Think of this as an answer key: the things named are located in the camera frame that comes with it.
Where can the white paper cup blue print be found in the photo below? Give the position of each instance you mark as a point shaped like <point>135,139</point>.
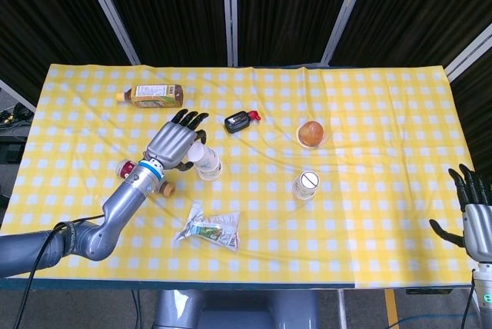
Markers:
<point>201,157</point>

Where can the orange bun in plastic wrap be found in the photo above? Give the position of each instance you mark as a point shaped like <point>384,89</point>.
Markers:
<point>312,133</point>

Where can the small black bottle red cap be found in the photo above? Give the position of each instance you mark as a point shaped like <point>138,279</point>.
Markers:
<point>238,121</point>

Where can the silver partition post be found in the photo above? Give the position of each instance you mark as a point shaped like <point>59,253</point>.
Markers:
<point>109,12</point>
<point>230,14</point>
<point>17,94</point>
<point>467,54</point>
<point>344,14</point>

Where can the grey robot torso base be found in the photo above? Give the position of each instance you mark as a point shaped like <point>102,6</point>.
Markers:
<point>234,310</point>

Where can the yellow white checkered tablecloth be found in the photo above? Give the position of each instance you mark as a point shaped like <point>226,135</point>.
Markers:
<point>307,236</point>

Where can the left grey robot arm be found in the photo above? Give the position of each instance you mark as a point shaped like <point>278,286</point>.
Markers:
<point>115,210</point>

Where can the crumpled silver snack packet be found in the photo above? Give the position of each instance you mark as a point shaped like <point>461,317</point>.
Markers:
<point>211,229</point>

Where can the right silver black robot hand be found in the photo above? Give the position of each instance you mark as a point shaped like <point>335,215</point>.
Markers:
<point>478,229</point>

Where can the Costa coffee bottle red label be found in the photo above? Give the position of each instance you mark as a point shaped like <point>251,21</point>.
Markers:
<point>125,169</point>

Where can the yellow floor tape strip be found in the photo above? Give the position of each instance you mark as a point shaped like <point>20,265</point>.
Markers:
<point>392,310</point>

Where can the tea bottle yellow label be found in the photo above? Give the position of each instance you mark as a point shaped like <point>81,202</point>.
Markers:
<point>153,96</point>

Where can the white table leg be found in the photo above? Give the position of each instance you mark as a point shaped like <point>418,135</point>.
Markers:
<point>341,310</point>

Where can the black pleated curtain panel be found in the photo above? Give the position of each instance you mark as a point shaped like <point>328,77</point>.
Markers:
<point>415,10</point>
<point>38,17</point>
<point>165,10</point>
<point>292,10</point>
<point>476,121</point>

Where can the white paper cup lined bottom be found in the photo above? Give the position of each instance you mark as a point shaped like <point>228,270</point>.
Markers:
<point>305,187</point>

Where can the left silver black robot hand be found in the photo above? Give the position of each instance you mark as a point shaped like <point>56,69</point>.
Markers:
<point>171,144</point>

